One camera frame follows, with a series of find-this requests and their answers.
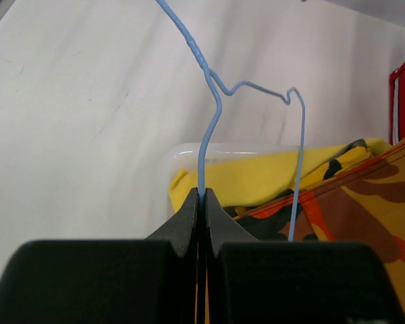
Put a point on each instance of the yellow grey camouflage trousers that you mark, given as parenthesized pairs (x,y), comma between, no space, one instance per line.
(323,173)

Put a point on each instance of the white plastic basket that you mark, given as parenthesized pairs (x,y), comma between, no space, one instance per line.
(184,156)

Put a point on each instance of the orange brown camouflage trousers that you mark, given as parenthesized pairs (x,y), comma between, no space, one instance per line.
(363,204)

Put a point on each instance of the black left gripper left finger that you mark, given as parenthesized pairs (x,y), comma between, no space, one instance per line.
(106,281)

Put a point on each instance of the red trousers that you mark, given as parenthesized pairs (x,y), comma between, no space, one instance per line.
(397,105)

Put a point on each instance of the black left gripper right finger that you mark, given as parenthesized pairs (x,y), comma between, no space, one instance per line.
(252,281)

